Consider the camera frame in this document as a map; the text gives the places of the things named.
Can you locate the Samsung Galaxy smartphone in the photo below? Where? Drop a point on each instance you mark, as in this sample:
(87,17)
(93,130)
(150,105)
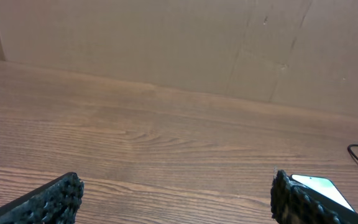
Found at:
(323,186)

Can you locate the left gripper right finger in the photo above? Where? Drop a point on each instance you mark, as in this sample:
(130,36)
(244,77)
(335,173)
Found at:
(294,203)

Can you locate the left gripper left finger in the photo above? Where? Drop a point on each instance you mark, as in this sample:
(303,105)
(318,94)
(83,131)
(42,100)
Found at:
(55,202)

